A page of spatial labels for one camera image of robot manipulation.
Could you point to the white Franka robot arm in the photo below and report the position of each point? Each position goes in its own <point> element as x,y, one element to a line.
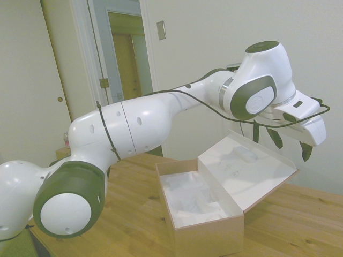
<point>147,123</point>

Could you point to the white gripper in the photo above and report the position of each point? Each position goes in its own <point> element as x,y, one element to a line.
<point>313,131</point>

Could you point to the brown cardboard box with lid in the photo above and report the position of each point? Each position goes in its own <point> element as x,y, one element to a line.
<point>214,235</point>

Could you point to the white closet door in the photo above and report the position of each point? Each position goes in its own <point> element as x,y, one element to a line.
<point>26,67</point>

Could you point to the white open room door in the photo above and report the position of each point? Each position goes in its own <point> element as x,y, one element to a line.
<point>97,40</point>

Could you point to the small brown cardboard box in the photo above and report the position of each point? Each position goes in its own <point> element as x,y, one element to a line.
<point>63,154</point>

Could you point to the beige wall switch plate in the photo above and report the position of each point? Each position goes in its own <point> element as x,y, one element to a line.
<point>161,30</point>

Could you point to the white moulded foam insert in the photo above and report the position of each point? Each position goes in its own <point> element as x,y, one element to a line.
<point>187,203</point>

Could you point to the brass door knob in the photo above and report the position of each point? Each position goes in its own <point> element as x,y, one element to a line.
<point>60,99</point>

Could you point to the brass door hinge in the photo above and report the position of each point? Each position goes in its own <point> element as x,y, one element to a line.
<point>104,83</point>

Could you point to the pink small bottle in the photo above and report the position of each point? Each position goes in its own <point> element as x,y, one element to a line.
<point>66,139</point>

